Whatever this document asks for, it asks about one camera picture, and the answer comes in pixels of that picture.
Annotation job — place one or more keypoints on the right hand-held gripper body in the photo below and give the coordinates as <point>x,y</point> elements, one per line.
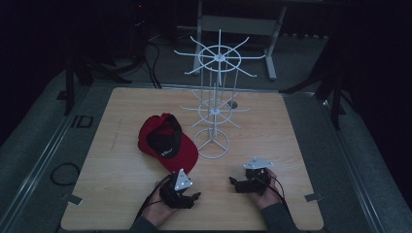
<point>258,178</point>

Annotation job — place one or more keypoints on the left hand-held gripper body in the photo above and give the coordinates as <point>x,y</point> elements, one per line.
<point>171,197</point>

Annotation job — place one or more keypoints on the red baseball cap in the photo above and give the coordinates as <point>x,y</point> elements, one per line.
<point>183,152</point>

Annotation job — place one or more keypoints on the person's right hand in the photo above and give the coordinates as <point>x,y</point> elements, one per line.
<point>268,197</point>

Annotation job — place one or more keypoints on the round table grommet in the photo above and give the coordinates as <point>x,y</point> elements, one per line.
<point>232,104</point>

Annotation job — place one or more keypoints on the black tripod stand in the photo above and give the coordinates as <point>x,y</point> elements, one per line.
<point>69,81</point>
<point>335,90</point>

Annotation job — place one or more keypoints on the black rectangular floor bracket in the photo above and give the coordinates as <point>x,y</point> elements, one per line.
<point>82,121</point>

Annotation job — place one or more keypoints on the grey metal desk frame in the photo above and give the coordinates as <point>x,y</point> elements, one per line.
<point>238,25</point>

